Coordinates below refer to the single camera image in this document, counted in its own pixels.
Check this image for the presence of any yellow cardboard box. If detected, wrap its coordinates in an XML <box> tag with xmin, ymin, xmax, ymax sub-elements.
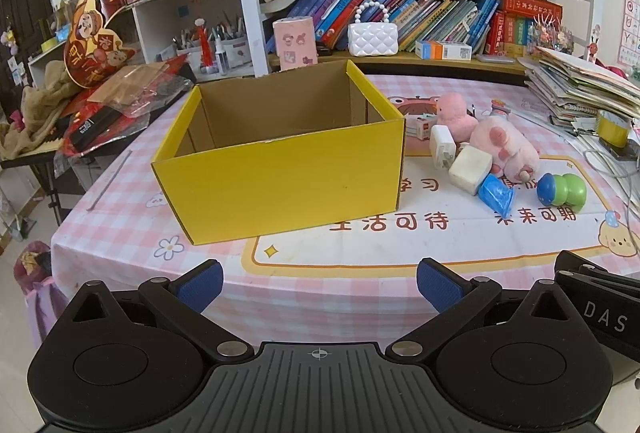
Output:
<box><xmin>152</xmin><ymin>60</ymin><xmax>406</xmax><ymax>245</ymax></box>

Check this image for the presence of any brown cloth pile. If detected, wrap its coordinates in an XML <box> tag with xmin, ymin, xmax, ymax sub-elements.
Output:
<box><xmin>0</xmin><ymin>60</ymin><xmax>81</xmax><ymax>160</ymax></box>

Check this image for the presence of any yellow tape roll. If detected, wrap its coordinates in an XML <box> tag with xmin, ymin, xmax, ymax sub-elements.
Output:
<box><xmin>596</xmin><ymin>109</ymin><xmax>631</xmax><ymax>148</ymax></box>

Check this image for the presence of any small white staple box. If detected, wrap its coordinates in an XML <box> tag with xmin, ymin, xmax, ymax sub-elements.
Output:
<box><xmin>405</xmin><ymin>114</ymin><xmax>437</xmax><ymax>141</ymax></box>

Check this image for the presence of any white sponge block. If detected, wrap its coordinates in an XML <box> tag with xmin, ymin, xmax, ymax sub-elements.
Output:
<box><xmin>448</xmin><ymin>145</ymin><xmax>494</xmax><ymax>196</ymax></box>

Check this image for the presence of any white charger adapter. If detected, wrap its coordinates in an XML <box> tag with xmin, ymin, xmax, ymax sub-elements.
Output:
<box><xmin>430</xmin><ymin>124</ymin><xmax>457</xmax><ymax>170</ymax></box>

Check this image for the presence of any clear plastic bag pile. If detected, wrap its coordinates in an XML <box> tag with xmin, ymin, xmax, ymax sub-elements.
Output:
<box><xmin>60</xmin><ymin>56</ymin><xmax>195</xmax><ymax>159</ymax></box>

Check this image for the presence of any pink checkered tablecloth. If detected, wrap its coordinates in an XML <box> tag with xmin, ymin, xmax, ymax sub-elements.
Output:
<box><xmin>51</xmin><ymin>76</ymin><xmax>639</xmax><ymax>344</ymax></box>

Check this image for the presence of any red dictionary book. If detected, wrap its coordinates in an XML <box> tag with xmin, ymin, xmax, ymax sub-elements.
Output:
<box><xmin>500</xmin><ymin>0</ymin><xmax>563</xmax><ymax>20</ymax></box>

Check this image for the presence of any blue bag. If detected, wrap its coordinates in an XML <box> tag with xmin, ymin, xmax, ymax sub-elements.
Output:
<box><xmin>477</xmin><ymin>173</ymin><xmax>515</xmax><ymax>219</ymax></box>

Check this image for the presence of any orange white medicine box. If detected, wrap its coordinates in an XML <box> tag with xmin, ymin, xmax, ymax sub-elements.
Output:
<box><xmin>414</xmin><ymin>40</ymin><xmax>473</xmax><ymax>60</ymax></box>

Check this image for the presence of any green blue toy bottle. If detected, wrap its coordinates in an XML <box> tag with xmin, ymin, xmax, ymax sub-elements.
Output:
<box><xmin>536</xmin><ymin>173</ymin><xmax>588</xmax><ymax>212</ymax></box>

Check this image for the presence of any red gold fortune decoration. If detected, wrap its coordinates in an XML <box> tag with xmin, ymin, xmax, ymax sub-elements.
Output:
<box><xmin>64</xmin><ymin>0</ymin><xmax>136</xmax><ymax>89</ymax></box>

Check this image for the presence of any pink duck plush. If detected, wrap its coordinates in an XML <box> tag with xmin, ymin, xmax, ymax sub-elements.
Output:
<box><xmin>436</xmin><ymin>93</ymin><xmax>478</xmax><ymax>143</ymax></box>

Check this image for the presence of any white quilted pearl handbag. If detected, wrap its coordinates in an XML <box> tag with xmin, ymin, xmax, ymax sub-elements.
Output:
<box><xmin>347</xmin><ymin>1</ymin><xmax>398</xmax><ymax>57</ymax></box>

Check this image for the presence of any white cable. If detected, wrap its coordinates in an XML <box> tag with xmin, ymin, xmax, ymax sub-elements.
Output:
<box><xmin>508</xmin><ymin>107</ymin><xmax>640</xmax><ymax>255</ymax></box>

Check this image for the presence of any colourful hair clip holder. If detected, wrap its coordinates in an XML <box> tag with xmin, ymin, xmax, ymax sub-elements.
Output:
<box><xmin>527</xmin><ymin>14</ymin><xmax>575</xmax><ymax>55</ymax></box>

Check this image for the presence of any white pen organiser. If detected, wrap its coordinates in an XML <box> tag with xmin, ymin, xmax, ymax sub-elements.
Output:
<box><xmin>171</xmin><ymin>34</ymin><xmax>252</xmax><ymax>75</ymax></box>

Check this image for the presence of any grey ruler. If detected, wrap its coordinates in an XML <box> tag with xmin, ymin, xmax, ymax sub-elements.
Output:
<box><xmin>87</xmin><ymin>150</ymin><xmax>132</xmax><ymax>212</ymax></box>

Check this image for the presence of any pink sticker cylinder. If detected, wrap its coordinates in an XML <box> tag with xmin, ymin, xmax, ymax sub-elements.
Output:
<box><xmin>272</xmin><ymin>16</ymin><xmax>318</xmax><ymax>71</ymax></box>

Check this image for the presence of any pink pig plush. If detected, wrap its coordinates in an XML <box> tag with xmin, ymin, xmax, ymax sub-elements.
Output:
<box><xmin>470</xmin><ymin>116</ymin><xmax>539</xmax><ymax>184</ymax></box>

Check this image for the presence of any purple backpack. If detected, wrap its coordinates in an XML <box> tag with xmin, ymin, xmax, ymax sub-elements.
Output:
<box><xmin>13</xmin><ymin>241</ymin><xmax>68</xmax><ymax>347</ymax></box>

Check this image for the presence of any stack of paper booklets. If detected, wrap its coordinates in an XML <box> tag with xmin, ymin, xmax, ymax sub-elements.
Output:
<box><xmin>518</xmin><ymin>49</ymin><xmax>639</xmax><ymax>124</ymax></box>

